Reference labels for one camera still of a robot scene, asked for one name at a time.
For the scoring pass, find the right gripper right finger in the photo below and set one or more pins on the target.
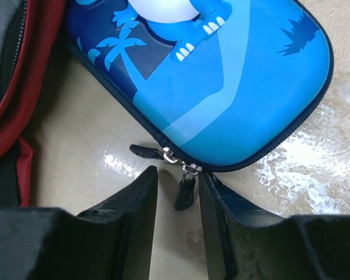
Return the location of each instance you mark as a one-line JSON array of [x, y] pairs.
[[244, 241]]

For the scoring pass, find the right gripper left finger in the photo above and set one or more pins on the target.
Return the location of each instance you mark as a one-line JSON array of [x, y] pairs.
[[111, 240]]

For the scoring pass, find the blue pencil case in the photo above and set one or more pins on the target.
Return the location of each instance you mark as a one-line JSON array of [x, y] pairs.
[[217, 84]]

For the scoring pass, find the red backpack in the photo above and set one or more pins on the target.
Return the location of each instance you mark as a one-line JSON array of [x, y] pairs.
[[28, 29]]

